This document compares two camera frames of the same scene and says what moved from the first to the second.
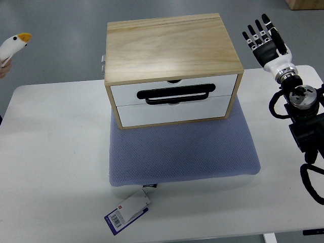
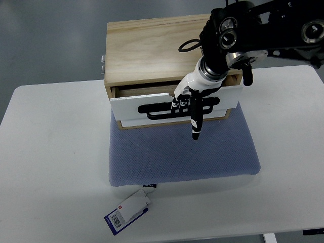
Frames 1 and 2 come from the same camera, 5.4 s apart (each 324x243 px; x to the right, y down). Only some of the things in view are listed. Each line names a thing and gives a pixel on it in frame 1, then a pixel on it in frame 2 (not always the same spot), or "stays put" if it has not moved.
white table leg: (270, 238) stays put
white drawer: (151, 92) → (159, 107)
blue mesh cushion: (149, 155) stays put
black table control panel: (313, 232) stays put
